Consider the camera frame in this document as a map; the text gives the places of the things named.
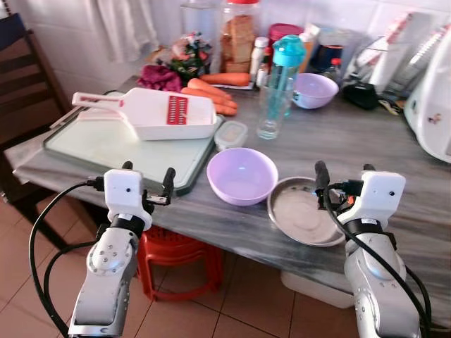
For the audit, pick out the large purple plastic bowl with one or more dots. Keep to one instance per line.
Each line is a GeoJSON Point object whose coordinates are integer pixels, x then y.
{"type": "Point", "coordinates": [242, 176]}

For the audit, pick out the small red capped bottle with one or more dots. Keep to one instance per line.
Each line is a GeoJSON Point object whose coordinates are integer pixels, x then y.
{"type": "Point", "coordinates": [334, 70]}

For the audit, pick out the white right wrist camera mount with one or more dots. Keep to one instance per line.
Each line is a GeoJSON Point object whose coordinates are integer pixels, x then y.
{"type": "Point", "coordinates": [380, 193]}

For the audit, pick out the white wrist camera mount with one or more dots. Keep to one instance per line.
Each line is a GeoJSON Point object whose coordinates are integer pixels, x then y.
{"type": "Point", "coordinates": [125, 193]}
{"type": "Point", "coordinates": [380, 193]}

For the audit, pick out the teal lidded water bottle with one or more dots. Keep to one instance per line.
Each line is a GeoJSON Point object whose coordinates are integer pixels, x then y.
{"type": "Point", "coordinates": [289, 51]}

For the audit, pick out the pale green cutting board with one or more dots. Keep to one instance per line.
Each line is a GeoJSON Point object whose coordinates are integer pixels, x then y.
{"type": "Point", "coordinates": [106, 151]}

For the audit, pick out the red plastic stool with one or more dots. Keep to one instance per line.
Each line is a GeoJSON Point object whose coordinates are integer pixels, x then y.
{"type": "Point", "coordinates": [176, 253]}

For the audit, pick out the black pouch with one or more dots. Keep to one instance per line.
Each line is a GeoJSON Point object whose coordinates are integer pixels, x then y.
{"type": "Point", "coordinates": [361, 96]}

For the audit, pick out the white plastic storage box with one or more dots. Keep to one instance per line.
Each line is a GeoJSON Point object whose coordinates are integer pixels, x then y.
{"type": "Point", "coordinates": [317, 290]}

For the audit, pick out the white mandoline slicer red blade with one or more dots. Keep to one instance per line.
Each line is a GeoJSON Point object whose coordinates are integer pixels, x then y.
{"type": "Point", "coordinates": [144, 113]}

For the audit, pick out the small white bottle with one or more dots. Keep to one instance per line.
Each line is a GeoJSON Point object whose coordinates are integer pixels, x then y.
{"type": "Point", "coordinates": [259, 51]}

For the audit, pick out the dark blue jar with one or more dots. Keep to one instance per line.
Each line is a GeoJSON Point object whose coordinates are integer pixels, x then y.
{"type": "Point", "coordinates": [331, 51]}

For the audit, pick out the white hanging cloth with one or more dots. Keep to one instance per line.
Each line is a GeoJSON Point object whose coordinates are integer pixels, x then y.
{"type": "Point", "coordinates": [127, 24]}

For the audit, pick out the white food processor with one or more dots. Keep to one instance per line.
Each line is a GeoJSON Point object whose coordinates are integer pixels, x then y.
{"type": "Point", "coordinates": [431, 105]}

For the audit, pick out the round steel plate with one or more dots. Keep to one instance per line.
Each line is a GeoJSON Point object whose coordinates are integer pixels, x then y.
{"type": "Point", "coordinates": [299, 211]}

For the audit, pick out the tall clear jar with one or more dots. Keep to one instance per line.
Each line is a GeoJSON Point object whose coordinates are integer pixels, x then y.
{"type": "Point", "coordinates": [199, 21]}

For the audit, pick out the red lidded clear food jar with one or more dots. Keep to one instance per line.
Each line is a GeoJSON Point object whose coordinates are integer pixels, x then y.
{"type": "Point", "coordinates": [239, 42]}

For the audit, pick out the small purple plastic bowl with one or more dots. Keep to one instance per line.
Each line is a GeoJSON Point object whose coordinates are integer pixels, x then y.
{"type": "Point", "coordinates": [317, 91]}

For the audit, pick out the clear plastic jug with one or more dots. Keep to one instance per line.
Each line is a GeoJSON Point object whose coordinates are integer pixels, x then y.
{"type": "Point", "coordinates": [391, 63]}

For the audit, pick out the small clear lidded container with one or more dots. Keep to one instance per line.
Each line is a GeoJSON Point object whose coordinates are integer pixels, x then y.
{"type": "Point", "coordinates": [231, 135]}

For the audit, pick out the dark wooden chair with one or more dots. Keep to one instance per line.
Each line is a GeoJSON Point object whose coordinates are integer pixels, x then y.
{"type": "Point", "coordinates": [25, 91]}

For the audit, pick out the maroon lidded container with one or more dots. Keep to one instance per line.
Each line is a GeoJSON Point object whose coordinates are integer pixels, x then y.
{"type": "Point", "coordinates": [282, 30]}

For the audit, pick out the clear drinking glass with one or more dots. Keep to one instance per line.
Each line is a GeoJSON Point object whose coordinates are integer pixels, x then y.
{"type": "Point", "coordinates": [270, 123]}

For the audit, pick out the orange bottle white cap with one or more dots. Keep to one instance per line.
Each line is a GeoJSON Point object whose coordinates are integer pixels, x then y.
{"type": "Point", "coordinates": [309, 42]}

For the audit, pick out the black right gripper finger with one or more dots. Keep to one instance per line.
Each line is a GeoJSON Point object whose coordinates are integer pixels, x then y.
{"type": "Point", "coordinates": [321, 176]}
{"type": "Point", "coordinates": [369, 169]}

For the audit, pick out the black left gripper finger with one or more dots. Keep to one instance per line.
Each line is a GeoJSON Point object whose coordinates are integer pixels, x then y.
{"type": "Point", "coordinates": [127, 166]}
{"type": "Point", "coordinates": [169, 182]}

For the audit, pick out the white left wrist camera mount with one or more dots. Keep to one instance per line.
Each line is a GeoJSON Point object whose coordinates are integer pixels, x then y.
{"type": "Point", "coordinates": [125, 193]}

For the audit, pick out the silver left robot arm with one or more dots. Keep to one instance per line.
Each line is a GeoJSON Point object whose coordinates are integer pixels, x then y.
{"type": "Point", "coordinates": [106, 282]}

